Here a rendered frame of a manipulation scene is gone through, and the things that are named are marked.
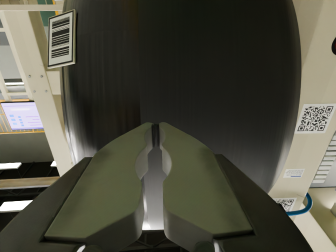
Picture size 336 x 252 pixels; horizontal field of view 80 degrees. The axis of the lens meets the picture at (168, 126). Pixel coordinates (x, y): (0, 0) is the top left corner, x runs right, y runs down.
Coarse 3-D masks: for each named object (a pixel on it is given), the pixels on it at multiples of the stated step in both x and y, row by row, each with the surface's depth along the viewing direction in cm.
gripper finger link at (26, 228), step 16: (80, 160) 9; (64, 176) 8; (80, 176) 8; (48, 192) 7; (64, 192) 7; (32, 208) 7; (48, 208) 7; (16, 224) 6; (32, 224) 6; (48, 224) 6; (0, 240) 6; (16, 240) 6; (32, 240) 6; (48, 240) 6
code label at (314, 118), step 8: (304, 104) 44; (312, 104) 44; (320, 104) 44; (328, 104) 44; (304, 112) 45; (312, 112) 45; (320, 112) 45; (328, 112) 45; (304, 120) 46; (312, 120) 46; (320, 120) 46; (328, 120) 46; (296, 128) 47; (304, 128) 47; (312, 128) 47; (320, 128) 47
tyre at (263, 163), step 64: (64, 0) 26; (128, 0) 21; (192, 0) 21; (256, 0) 22; (128, 64) 21; (192, 64) 21; (256, 64) 21; (128, 128) 22; (192, 128) 22; (256, 128) 22
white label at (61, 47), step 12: (72, 12) 22; (48, 24) 23; (60, 24) 22; (72, 24) 22; (48, 36) 23; (60, 36) 22; (72, 36) 22; (48, 48) 23; (60, 48) 22; (72, 48) 22; (48, 60) 23; (60, 60) 22; (72, 60) 21
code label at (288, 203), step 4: (276, 200) 58; (280, 200) 58; (284, 200) 58; (288, 200) 58; (292, 200) 58; (284, 204) 59; (288, 204) 59; (292, 204) 59; (284, 208) 60; (288, 208) 60
